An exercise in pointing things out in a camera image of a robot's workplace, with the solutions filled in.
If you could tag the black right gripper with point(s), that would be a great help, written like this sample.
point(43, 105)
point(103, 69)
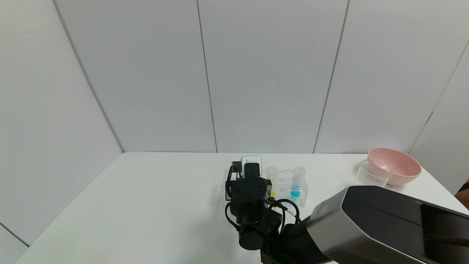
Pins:
point(251, 192)

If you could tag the clear graduated plastic test tube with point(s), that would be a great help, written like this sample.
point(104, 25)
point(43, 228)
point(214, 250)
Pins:
point(272, 178)

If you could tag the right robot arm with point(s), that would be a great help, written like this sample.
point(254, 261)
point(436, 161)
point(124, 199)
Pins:
point(366, 227)

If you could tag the clear acrylic test tube rack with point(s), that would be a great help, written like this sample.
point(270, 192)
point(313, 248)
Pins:
point(284, 183)

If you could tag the test tube with blue liquid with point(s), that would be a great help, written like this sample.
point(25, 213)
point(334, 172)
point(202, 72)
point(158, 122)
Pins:
point(296, 183)

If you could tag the pink plastic bowl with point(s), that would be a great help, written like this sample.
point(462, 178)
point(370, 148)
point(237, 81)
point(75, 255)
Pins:
point(399, 168)

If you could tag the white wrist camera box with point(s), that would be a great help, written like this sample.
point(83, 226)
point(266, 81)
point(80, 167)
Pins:
point(251, 160)

